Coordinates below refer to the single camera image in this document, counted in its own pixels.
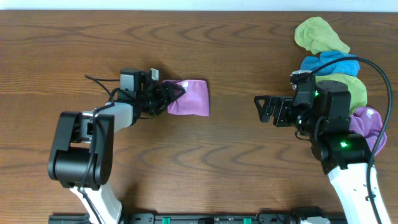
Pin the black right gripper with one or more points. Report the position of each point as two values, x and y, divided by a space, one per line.
283 105

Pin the green cloth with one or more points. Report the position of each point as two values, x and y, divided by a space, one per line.
357 89
317 36

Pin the blue cloth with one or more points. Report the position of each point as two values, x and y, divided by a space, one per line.
347 67

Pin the purple cloth in pile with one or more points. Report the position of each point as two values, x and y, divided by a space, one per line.
367 122

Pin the lower green cloth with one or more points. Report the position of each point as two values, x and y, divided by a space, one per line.
357 89

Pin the purple cloth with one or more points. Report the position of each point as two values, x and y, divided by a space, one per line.
367 122
195 100

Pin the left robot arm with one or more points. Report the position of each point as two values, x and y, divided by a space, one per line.
81 156

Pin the upper green cloth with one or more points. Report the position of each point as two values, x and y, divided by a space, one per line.
317 36

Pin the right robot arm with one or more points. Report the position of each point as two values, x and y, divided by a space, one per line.
320 111

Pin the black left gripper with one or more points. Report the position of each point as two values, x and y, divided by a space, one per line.
168 98

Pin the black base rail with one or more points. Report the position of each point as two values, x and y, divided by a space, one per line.
263 216

